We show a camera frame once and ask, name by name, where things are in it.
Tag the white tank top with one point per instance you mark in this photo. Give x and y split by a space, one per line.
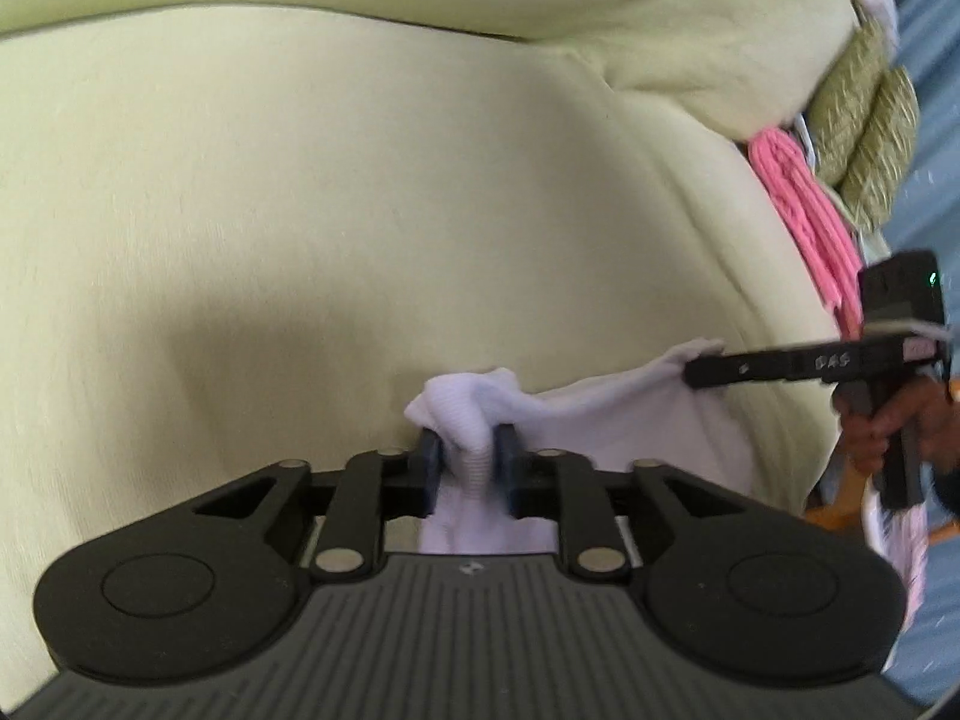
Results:
600 427

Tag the person's right hand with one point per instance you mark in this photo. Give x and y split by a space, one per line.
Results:
892 420

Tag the olive green folded cloth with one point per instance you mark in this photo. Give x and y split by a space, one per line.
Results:
847 97
885 150

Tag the wooden frame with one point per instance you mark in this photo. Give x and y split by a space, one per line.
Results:
844 502

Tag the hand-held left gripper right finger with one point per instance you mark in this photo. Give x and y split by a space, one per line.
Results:
507 465

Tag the pink folded cloth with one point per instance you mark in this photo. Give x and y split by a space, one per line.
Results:
806 210

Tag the white fringed cloth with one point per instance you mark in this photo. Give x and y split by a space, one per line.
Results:
904 555

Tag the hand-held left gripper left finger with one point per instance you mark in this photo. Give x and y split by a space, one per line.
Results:
430 465

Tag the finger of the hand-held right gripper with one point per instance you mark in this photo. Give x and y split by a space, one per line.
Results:
750 369

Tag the light green sofa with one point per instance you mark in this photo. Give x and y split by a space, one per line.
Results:
300 202

